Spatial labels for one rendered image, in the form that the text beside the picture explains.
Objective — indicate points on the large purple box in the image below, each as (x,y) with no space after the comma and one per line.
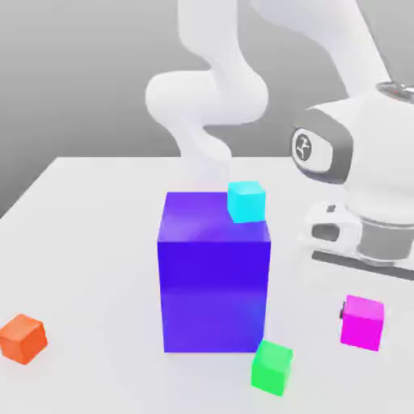
(213,284)

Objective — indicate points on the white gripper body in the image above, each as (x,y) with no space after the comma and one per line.
(336,262)

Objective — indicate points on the small magenta cube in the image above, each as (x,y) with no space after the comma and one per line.
(361,326)

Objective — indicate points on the small orange cube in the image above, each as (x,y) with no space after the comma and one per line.
(22,339)

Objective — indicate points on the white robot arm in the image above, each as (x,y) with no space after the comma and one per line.
(207,97)

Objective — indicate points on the small green cube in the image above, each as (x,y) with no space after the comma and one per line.
(271,368)

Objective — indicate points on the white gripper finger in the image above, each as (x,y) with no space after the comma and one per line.
(342,310)

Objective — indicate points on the small cyan cube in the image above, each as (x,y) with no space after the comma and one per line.
(245,203)

